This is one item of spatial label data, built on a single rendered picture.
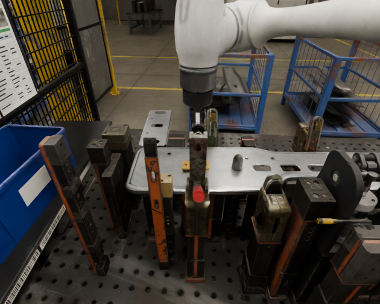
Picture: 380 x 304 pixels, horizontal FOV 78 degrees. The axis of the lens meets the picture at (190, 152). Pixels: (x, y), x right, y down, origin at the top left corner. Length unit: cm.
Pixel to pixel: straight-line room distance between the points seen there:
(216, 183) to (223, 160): 12
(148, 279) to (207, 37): 71
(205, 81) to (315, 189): 32
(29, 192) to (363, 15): 66
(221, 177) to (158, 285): 39
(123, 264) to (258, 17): 81
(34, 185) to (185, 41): 44
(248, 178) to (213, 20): 42
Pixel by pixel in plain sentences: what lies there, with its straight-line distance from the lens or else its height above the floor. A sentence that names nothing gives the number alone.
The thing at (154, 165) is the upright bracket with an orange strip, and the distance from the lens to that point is 52.
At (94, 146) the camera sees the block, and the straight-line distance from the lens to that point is 73.
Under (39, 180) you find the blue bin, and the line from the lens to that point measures 63.
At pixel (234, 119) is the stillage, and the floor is 16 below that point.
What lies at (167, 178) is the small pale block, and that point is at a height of 106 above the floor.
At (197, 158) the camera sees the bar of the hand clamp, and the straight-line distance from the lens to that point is 50.
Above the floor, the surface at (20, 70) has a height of 124.
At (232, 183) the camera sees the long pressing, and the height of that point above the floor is 100.
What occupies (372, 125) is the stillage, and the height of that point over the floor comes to 17.
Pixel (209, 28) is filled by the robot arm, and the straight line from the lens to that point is 52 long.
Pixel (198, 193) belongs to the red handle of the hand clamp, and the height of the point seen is 115.
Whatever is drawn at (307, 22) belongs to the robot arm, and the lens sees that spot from 52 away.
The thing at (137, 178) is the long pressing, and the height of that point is 100.
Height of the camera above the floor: 146
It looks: 35 degrees down
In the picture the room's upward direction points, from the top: straight up
